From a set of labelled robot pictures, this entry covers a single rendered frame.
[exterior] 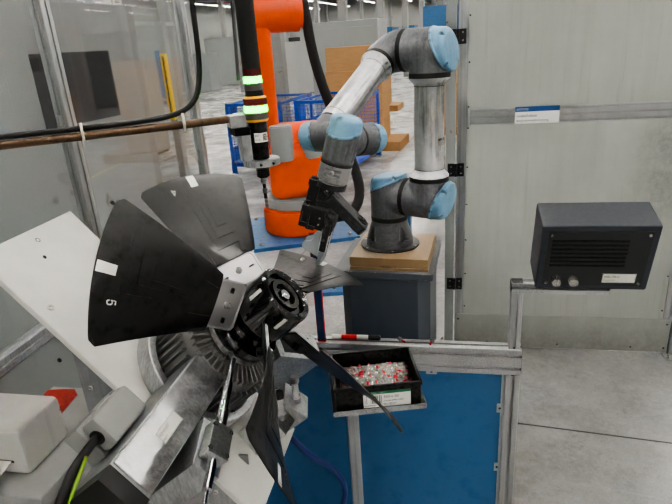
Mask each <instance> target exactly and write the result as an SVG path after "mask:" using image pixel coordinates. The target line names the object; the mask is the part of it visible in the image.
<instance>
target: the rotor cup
mask: <svg viewBox="0 0 672 504"><path fill-rule="evenodd" d="M259 289H261V292H260V293H259V294H258V295H257V296H256V297H254V298H253V299H252V300H251V301H250V298H249V297H250V296H252V295H253V294H254V293H255V292H256V291H257V290H259ZM281 290H286V291H287V292H288V294H289V296H290V298H289V299H286V298H284V297H283V296H282V294H281ZM308 311H309V308H308V303H307V300H306V297H305V295H304V293H303V291H302V290H301V288H300V287H299V286H298V284H297V283H296V282H295V281H294V280H293V279H292V278H291V277H289V276H288V275H287V274H285V273H284V272H282V271H280V270H277V269H272V268H271V269H267V270H265V271H263V272H262V273H261V274H260V275H259V276H258V277H256V278H255V279H254V280H253V281H252V282H251V283H250V284H248V285H247V286H246V292H245V295H244V298H243V301H242V304H241V306H240V309H239V312H238V315H237V318H236V321H235V324H234V327H233V328H232V329H231V331H228V330H222V329H217V331H218V333H219V335H220V337H221V338H222V340H223V341H224V342H225V344H226V345H227V346H228V347H229V348H230V349H231V350H232V351H233V352H235V353H236V354H237V355H239V356H240V357H242V358H244V359H247V360H250V361H255V362H258V361H262V356H260V357H257V354H256V348H261V347H262V334H263V322H265V324H267V325H268V334H269V339H272V342H271V344H269V346H270V348H272V353H273V352H274V350H275V347H276V341H277V340H279V339H281V338H282V337H283V336H285V335H286V334H287V333H288V332H290V331H291V330H292V329H293V328H295V327H296V326H297V325H298V324H300V323H301V322H302V321H303V320H305V318H306V317H307V315H308ZM283 319H286V320H287V321H286V322H285V323H284V324H283V325H281V326H280V327H279V328H278V329H274V327H275V326H276V325H277V324H279V323H280V322H281V321H282V320H283Z"/></svg>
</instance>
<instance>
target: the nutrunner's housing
mask: <svg viewBox="0 0 672 504"><path fill-rule="evenodd" d="M248 126H249V127H250V130H251V135H250V136H251V145H252V153H253V160H265V159H269V158H270V154H269V137H268V128H267V121H264V122H256V123H248ZM256 174H257V177H259V178H267V177H269V176H270V170H269V167H268V168H256Z"/></svg>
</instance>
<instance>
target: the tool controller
mask: <svg viewBox="0 0 672 504"><path fill-rule="evenodd" d="M662 229H663V225H662V223H661V221H660V219H659V218H658V216H657V214H656V212H655V211H654V209H653V207H652V205H651V203H650V202H579V203H538V204H537V208H536V216H535V224H534V233H533V241H532V250H531V258H530V265H531V270H532V275H533V280H534V285H535V287H536V288H580V289H636V290H644V289H646V286H647V282H648V279H649V275H650V271H651V268H652V264H653V261H654V257H655V254H656V250H657V247H658V243H659V240H660V236H661V232H662Z"/></svg>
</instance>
